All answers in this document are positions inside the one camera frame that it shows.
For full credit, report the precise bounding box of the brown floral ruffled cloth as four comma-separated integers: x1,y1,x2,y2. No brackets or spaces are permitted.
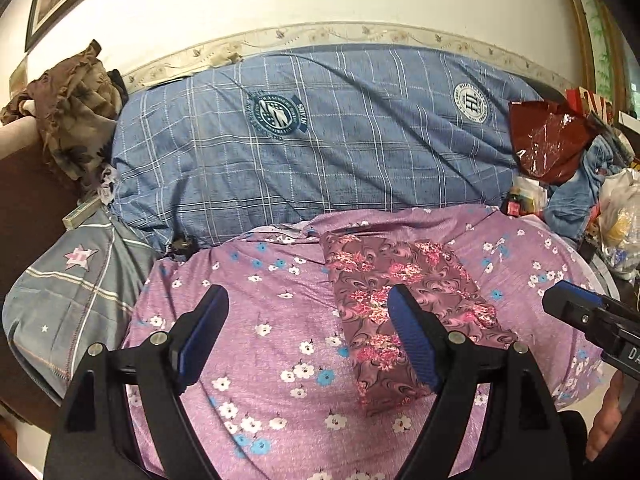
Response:
0,40,123,193

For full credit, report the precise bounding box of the green and white carton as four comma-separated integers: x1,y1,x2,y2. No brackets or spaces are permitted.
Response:
62,195,103,228

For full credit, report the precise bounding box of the gold-framed bamboo painting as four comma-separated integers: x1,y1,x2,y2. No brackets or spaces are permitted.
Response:
557,0,640,111

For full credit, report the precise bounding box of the small black round object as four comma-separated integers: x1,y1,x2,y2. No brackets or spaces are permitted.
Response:
167,235,196,261

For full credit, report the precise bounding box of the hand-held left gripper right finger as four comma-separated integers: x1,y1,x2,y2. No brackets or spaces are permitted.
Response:
387,285,571,480

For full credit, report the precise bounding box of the small pale wall picture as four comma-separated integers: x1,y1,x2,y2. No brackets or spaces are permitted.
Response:
10,57,28,93

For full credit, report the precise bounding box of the small red bottle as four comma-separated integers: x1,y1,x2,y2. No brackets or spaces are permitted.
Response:
505,187,533,218

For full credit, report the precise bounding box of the purple floral bed sheet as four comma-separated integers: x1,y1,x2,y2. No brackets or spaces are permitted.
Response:
122,204,613,480

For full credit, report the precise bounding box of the red printed box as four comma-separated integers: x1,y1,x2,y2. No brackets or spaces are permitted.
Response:
565,87,613,117

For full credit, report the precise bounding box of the maroon floral shirt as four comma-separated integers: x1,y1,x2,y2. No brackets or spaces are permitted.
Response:
320,231,518,417

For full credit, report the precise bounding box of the blue plaid pillow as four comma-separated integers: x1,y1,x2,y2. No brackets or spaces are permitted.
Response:
110,45,546,253

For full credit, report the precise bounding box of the brown padded headboard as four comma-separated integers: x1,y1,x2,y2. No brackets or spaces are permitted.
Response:
0,117,106,431

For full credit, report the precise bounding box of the grey star-print pillow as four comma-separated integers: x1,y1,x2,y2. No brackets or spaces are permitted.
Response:
0,205,161,406

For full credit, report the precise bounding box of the blue denim garment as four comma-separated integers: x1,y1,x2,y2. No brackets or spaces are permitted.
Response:
542,135,621,246

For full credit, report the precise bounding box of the small lilac cloth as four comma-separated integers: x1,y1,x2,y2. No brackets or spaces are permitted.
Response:
97,165,118,206

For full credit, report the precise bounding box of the red plastic bag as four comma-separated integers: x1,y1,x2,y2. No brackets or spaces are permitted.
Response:
509,100,596,183

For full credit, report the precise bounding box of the beige crumpled cloth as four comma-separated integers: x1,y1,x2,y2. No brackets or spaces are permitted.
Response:
202,42,246,68

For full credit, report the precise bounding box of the person's right hand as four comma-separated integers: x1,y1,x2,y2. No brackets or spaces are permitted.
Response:
585,374,626,462

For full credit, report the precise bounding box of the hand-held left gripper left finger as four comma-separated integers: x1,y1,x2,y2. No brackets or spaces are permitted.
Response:
44,284,230,480

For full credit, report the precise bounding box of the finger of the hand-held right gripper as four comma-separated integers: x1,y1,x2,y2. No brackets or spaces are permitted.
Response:
541,280,623,348

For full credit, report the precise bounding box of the white plastic bag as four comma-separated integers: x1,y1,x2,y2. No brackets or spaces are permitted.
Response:
597,167,640,281

